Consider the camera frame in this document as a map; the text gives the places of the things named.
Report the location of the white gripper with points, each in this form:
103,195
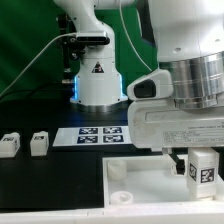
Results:
155,122

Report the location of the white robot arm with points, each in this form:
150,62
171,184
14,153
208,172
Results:
178,104

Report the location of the white sheet with tags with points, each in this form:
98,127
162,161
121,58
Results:
83,136

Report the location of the white square tabletop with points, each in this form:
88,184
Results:
143,180

